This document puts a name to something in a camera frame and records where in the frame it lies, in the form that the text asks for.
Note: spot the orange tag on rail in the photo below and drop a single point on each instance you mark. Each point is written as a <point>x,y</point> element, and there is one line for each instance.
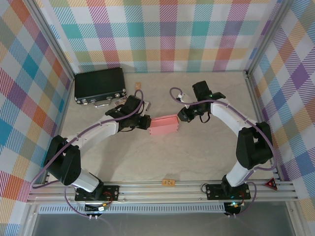
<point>168,182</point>

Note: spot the small black electronics board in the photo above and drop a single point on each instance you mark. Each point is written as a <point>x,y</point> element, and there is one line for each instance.
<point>98,209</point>
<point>233,206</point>

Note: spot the black base plate of left arm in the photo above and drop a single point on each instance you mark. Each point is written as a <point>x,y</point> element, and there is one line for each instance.
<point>110,193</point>

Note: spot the grey metal panel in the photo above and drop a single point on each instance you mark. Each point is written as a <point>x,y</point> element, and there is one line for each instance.
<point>160,226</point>

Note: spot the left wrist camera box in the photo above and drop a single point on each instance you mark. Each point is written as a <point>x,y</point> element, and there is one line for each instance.
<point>147,105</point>

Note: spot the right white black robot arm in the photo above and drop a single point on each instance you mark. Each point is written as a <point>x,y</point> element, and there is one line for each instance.
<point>226,115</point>

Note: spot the red triangular button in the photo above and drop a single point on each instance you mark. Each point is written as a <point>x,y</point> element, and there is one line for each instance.
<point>271,184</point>

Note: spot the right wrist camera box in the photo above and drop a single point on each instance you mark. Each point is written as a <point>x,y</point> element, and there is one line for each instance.
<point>183,97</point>

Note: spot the aluminium side rail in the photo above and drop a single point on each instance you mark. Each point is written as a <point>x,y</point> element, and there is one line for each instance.
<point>64,105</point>
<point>259,110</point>

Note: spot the aluminium frame post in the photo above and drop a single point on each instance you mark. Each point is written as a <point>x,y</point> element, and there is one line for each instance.
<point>51,37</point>
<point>267,34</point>

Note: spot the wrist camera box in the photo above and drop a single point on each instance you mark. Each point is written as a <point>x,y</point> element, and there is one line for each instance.
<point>183,97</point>
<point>147,105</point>

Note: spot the small wooden block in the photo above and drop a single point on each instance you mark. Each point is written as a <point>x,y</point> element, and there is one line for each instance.
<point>138,86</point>

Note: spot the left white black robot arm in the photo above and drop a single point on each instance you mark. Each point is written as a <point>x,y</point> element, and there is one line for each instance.
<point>98,132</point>

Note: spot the aluminium frame rail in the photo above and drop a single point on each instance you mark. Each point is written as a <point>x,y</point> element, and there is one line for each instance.
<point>160,191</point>

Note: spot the black briefcase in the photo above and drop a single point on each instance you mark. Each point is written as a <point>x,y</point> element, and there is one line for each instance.
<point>98,83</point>

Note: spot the pink paper box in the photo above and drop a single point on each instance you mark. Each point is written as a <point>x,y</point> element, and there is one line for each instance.
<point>163,125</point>

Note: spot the black base plate of right arm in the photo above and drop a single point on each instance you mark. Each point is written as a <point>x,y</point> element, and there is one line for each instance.
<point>214,191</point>

